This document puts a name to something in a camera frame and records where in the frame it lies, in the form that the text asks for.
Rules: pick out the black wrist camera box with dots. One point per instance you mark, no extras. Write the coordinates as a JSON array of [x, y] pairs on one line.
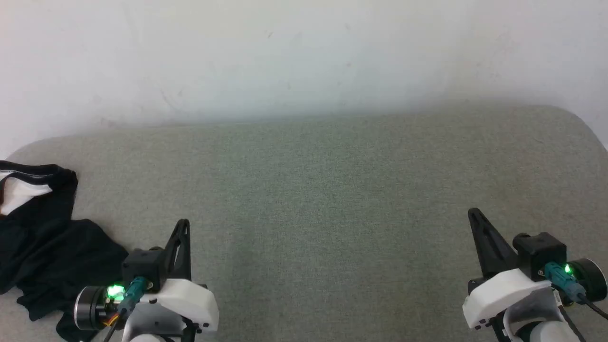
[[541, 251], [142, 266]]

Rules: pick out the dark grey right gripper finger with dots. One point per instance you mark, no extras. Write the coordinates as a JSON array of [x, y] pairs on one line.
[[504, 256], [484, 251]]

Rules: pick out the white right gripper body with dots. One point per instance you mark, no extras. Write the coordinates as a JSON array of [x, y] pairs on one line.
[[503, 294]]

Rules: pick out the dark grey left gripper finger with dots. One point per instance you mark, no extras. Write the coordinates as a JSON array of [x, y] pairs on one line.
[[186, 256], [171, 254]]

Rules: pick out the grey fabric sofa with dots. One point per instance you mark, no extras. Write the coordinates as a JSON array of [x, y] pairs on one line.
[[313, 199]]

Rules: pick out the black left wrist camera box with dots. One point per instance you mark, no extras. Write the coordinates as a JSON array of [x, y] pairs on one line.
[[142, 266]]

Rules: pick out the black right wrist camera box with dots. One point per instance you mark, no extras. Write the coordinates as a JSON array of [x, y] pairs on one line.
[[541, 251]]

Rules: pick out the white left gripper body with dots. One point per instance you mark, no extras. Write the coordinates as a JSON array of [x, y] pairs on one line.
[[190, 299]]

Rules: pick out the black and white t-shirt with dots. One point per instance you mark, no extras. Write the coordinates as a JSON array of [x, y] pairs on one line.
[[42, 237]]

